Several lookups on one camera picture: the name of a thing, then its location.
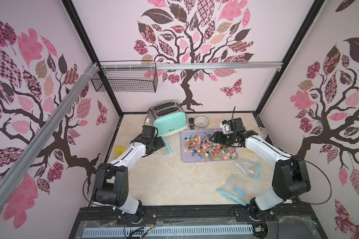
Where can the lavender plastic tray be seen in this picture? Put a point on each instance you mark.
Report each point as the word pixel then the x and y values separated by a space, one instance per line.
pixel 208 145

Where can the small dark spice jar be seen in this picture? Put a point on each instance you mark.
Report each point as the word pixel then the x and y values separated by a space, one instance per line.
pixel 191 123

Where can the aluminium rail back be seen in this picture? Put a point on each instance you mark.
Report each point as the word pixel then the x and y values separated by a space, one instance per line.
pixel 195 66

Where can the black wire basket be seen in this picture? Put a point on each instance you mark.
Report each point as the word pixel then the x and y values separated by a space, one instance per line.
pixel 126 76

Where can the white sink strainer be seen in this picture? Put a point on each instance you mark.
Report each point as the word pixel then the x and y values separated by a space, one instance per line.
pixel 201 122

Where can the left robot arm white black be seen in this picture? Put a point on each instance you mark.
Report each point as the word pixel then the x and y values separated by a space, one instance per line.
pixel 111 184

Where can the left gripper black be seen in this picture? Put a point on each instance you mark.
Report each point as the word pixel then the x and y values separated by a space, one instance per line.
pixel 160 144

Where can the black base frame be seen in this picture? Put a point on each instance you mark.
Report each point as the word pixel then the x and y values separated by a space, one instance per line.
pixel 285 221

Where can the mint green toaster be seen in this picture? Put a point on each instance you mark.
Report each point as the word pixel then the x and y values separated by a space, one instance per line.
pixel 168 117

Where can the candy bag yellow zip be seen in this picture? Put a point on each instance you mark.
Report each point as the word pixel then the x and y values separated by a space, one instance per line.
pixel 262 132
pixel 117 151

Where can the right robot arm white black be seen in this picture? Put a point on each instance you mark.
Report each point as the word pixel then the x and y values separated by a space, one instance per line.
pixel 290 175

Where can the white cable duct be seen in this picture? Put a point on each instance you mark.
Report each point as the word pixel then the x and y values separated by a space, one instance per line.
pixel 166 232

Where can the aluminium rail left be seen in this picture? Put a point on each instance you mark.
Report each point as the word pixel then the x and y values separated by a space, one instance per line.
pixel 17 171

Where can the candy bag blue zip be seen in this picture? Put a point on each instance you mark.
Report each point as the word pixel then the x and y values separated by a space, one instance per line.
pixel 249 168
pixel 236 189

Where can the aluminium rail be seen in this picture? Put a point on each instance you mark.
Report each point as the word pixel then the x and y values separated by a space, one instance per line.
pixel 195 66
pixel 17 171

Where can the pile of candies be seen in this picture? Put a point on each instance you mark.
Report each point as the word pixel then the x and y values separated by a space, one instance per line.
pixel 209 148

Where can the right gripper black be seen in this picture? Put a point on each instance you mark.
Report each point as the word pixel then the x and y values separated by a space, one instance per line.
pixel 223 139

